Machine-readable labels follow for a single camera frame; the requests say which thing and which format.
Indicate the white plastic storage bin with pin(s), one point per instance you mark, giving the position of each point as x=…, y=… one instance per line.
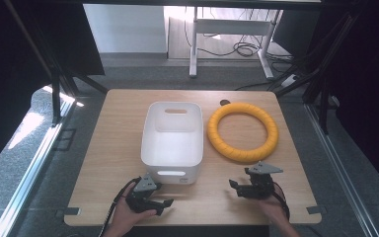
x=172, y=144

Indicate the black metal stand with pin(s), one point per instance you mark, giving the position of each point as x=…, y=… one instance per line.
x=322, y=82
x=56, y=85

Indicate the person's left hand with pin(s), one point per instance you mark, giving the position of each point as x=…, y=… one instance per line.
x=128, y=215

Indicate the white power strip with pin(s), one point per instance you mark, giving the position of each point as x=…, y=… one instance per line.
x=289, y=80

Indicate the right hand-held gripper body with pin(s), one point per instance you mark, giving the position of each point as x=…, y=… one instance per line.
x=260, y=184

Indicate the aluminium rail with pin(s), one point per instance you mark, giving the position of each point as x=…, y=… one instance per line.
x=339, y=168
x=36, y=164

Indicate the person's right hand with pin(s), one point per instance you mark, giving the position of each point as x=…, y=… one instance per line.
x=274, y=209

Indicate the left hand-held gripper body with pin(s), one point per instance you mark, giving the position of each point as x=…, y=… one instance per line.
x=142, y=197

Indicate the white desk frame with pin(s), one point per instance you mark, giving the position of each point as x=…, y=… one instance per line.
x=230, y=27

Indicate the dark round table grommet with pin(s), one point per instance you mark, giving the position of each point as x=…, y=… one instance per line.
x=224, y=102

